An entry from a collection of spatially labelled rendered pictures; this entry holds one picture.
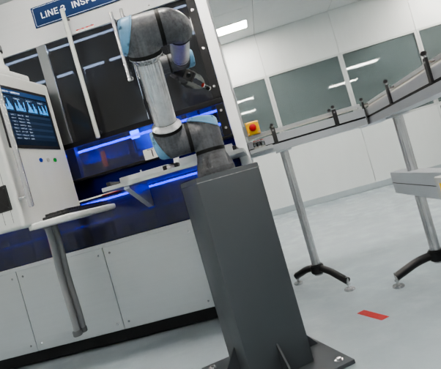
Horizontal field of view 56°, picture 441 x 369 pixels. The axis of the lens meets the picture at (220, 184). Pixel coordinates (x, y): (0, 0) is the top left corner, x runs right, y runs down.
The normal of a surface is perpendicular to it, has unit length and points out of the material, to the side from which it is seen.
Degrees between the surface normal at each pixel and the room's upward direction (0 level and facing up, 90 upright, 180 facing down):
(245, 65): 90
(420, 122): 90
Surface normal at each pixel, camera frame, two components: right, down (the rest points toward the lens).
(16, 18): -0.10, 0.03
